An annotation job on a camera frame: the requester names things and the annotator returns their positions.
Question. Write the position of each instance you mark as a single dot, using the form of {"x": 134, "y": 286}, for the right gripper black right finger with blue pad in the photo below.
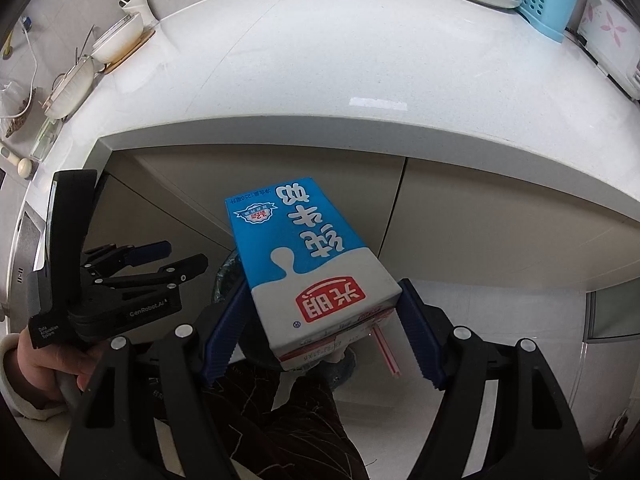
{"x": 503, "y": 414}

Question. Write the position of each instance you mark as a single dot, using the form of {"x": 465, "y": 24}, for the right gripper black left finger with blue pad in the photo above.
{"x": 113, "y": 433}

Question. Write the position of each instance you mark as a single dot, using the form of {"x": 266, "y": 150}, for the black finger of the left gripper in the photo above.
{"x": 175, "y": 273}

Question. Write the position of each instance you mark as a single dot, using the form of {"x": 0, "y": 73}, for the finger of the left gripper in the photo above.
{"x": 113, "y": 258}

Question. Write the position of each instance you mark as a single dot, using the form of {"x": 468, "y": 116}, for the blue white milk carton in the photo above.
{"x": 298, "y": 216}

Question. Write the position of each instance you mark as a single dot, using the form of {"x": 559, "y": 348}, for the green lined trash bin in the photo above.
{"x": 302, "y": 315}

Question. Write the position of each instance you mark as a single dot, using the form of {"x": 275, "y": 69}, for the person left hand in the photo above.
{"x": 32, "y": 372}

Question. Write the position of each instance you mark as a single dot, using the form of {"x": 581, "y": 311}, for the pink drinking straw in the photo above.
{"x": 386, "y": 351}

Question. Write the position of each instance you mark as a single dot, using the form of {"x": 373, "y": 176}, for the dark patterned trousers leg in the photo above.
{"x": 303, "y": 438}

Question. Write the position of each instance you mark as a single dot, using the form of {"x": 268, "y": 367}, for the white bowl with lid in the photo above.
{"x": 118, "y": 39}

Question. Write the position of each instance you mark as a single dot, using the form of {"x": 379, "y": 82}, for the round wooden coaster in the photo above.
{"x": 109, "y": 67}

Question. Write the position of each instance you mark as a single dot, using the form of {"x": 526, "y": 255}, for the white ceramic cup holder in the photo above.
{"x": 141, "y": 7}

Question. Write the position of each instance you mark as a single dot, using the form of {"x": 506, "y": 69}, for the white floral rice cooker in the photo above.
{"x": 612, "y": 39}

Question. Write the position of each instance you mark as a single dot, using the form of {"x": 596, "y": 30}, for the blue plastic utensil holder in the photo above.
{"x": 549, "y": 17}

